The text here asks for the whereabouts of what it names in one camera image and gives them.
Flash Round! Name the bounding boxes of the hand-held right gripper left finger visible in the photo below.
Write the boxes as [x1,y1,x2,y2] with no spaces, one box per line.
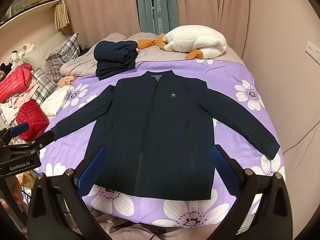
[26,145,108,240]

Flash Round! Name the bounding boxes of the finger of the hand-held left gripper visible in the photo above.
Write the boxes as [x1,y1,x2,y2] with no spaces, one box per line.
[9,122,30,138]
[25,131,56,153]

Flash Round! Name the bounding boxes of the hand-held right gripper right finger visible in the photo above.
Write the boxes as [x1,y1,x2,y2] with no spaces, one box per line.
[210,144,294,240]

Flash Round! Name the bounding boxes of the navy zip jacket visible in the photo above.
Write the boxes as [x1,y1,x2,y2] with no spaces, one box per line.
[50,70,280,201]

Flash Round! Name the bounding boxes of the pink clothes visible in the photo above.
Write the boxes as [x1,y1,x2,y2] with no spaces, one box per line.
[4,80,40,111]

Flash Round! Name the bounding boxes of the folded navy clothes stack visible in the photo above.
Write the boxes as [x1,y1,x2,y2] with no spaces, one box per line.
[94,40,138,81]

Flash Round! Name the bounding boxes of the person's left hand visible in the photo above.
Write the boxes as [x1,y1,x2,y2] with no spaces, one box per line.
[0,178,27,207]

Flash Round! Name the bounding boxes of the red down jacket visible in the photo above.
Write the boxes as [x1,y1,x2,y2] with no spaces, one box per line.
[0,64,34,103]
[16,99,50,142]

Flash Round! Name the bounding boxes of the yellow snack packet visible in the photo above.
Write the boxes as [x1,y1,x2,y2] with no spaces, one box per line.
[17,172,36,189]

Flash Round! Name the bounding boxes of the white garment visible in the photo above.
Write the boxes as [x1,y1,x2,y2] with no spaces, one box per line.
[39,87,69,117]

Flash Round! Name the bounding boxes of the plaid blanket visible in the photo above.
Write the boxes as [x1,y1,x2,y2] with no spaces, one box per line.
[32,67,58,103]

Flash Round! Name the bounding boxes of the small plush toys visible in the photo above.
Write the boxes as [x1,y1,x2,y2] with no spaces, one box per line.
[9,43,37,65]

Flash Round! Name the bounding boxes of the grey quilt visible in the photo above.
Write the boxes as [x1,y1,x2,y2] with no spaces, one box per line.
[60,32,243,77]

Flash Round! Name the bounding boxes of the purple floral bedsheet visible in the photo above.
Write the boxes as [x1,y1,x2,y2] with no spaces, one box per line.
[32,59,286,229]

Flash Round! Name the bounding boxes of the white pillow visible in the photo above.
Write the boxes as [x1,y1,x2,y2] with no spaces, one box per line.
[22,32,68,66]

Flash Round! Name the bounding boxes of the plaid pillow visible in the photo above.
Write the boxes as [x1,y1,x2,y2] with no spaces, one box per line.
[45,32,82,68]

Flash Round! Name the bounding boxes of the beige fringed cloth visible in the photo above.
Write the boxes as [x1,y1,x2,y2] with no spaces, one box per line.
[54,0,71,30]

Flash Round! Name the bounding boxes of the white goose plush toy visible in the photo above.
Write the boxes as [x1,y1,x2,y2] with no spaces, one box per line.
[137,25,227,60]

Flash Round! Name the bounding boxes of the pink curtain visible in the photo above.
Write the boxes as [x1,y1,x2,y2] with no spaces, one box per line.
[60,0,252,57]

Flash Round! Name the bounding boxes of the grey-green printed curtain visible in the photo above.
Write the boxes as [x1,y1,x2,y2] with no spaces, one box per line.
[135,0,181,37]

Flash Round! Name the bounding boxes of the cream wall shelf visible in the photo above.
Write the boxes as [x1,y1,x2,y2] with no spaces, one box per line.
[0,0,62,28]

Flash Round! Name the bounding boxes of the white wall socket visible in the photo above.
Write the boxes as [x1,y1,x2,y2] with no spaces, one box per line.
[306,41,320,61]

